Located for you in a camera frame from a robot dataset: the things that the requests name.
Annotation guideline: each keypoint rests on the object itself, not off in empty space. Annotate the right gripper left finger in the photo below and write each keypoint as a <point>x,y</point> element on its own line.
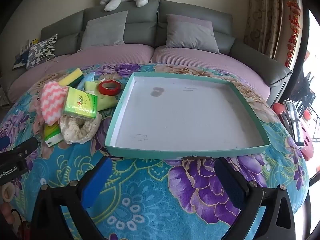
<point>80,195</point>

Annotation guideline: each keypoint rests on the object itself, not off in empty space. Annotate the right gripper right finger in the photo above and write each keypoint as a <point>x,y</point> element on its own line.
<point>244,195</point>

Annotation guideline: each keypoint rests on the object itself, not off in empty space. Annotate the cream lace scrunchie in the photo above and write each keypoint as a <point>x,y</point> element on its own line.
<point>78,131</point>

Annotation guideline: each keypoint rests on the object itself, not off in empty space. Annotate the pink white fuzzy sock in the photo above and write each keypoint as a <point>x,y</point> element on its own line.
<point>52,100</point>

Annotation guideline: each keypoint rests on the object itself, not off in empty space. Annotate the green tissue pack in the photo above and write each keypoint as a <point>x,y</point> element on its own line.
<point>80,104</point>

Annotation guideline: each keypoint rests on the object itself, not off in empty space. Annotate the green microfiber cloth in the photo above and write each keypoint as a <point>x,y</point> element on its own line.
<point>103,101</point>

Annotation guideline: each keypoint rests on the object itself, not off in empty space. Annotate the yellow green sponge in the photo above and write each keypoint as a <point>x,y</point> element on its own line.
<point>72,79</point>

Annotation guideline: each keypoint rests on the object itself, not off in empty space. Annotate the red tape roll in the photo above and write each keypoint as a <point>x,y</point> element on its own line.
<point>109,88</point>

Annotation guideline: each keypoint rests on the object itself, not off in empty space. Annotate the light blue face mask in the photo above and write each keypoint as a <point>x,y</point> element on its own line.
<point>87,78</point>

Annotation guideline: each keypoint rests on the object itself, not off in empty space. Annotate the small green yellow packet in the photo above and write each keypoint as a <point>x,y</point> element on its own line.
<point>52,134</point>

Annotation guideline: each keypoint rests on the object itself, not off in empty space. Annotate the floral blue blanket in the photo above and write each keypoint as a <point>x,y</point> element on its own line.
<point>152,199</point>

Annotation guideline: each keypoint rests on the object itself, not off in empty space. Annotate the pink plastic stool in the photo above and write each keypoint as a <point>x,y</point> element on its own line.
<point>289,117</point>

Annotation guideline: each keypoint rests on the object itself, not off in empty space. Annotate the blue book on sofa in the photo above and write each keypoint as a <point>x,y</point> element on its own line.
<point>21,60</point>

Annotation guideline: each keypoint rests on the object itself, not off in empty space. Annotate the teal shallow box tray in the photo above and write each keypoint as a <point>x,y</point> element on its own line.
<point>174,116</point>

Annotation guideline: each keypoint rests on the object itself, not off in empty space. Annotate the black white patterned cushion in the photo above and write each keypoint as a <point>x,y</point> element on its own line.
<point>41,52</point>

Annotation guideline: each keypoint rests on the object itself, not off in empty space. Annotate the left grey cushion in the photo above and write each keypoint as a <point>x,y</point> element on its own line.
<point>104,31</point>

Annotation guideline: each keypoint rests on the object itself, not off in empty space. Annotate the beige patterned curtain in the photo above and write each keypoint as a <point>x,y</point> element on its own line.
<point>264,25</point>

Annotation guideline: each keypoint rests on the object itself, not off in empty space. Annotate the right grey purple cushion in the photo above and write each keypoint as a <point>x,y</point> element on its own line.
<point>191,33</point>

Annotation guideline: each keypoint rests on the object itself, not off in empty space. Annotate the grey sofa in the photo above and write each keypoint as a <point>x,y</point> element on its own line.
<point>148,26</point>

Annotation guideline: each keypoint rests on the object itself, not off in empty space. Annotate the red hanging decoration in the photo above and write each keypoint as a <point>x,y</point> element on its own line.
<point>294,19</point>

